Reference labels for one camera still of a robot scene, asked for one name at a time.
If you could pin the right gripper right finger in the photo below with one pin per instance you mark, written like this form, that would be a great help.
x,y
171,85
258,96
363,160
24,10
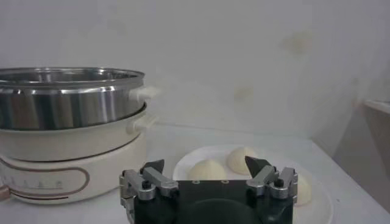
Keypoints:
x,y
265,179

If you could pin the white round plate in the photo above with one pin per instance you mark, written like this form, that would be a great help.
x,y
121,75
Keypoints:
x,y
195,158

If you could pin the stainless steel steamer basket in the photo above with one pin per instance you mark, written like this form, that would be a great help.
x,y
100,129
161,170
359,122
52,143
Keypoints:
x,y
61,106

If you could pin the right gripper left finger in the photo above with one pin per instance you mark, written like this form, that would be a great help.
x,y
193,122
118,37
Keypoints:
x,y
146,185

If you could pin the cream electric cooker base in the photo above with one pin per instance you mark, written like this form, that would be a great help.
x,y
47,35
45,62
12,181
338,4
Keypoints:
x,y
91,146

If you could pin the white steamed baozi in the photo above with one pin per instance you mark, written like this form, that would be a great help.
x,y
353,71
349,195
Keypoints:
x,y
303,190
237,161
207,170

